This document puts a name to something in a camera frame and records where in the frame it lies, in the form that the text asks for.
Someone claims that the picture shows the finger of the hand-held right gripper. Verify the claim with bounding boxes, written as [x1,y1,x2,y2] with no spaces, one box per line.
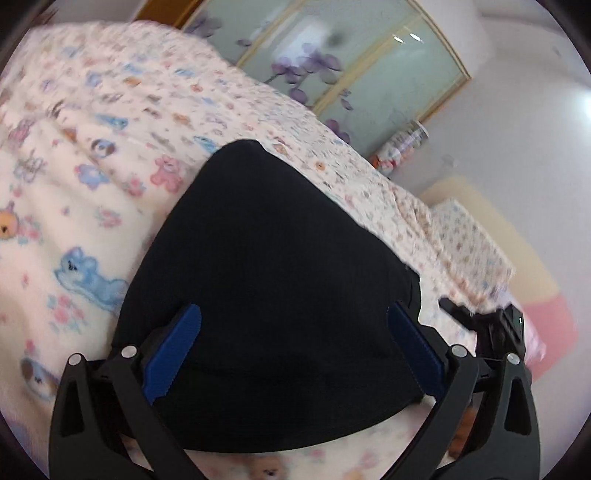
[438,296,481,333]

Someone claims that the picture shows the glass sliding wardrobe doors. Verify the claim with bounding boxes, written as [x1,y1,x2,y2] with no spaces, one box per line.
[134,0,472,158]

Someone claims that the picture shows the pink pillow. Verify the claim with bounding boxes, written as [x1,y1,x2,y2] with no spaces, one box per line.
[512,295,578,379]

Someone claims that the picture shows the clear cylinder of plush toys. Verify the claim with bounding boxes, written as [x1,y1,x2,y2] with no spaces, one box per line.
[372,119,430,178]

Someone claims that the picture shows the bear printed pillow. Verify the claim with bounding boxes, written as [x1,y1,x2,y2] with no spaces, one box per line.
[429,198,515,296]

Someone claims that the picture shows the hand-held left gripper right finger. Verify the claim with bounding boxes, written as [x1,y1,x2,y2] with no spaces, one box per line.
[387,302,542,480]

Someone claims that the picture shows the beige headboard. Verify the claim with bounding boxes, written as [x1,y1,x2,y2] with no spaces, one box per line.
[418,175,561,305]

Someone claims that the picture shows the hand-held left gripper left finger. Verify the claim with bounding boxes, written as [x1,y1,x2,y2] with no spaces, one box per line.
[48,304,204,480]

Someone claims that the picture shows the bear printed blanket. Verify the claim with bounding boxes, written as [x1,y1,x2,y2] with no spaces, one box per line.
[0,21,518,480]

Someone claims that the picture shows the black pants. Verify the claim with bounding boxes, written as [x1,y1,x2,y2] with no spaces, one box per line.
[110,139,432,452]

